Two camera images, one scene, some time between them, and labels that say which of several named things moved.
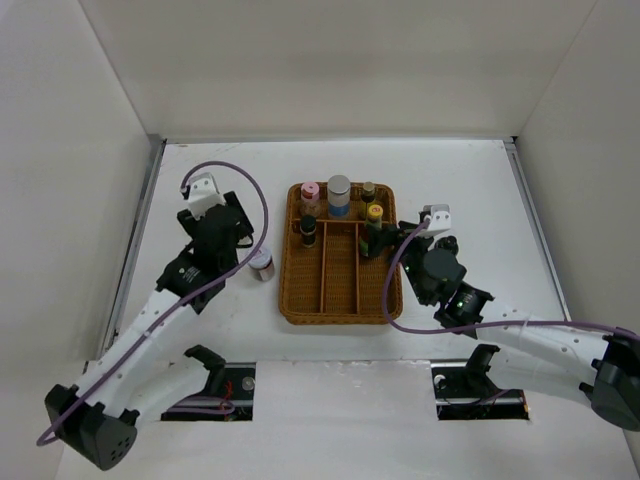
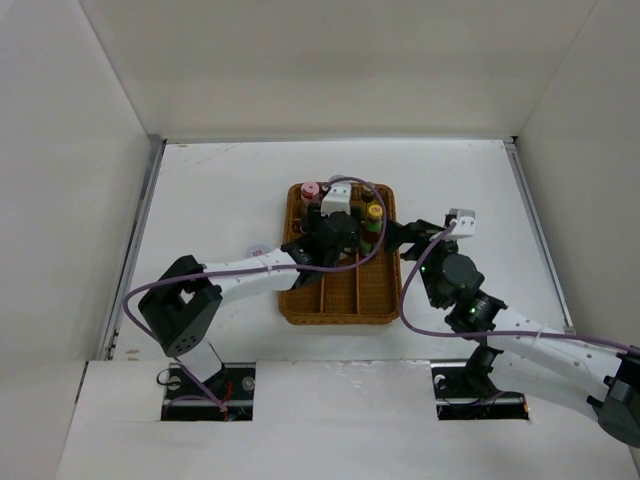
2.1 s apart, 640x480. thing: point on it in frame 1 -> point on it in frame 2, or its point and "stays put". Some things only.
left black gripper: [191, 221] -> [316, 217]
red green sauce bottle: [374, 220] stays put
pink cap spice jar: [309, 204] stays put
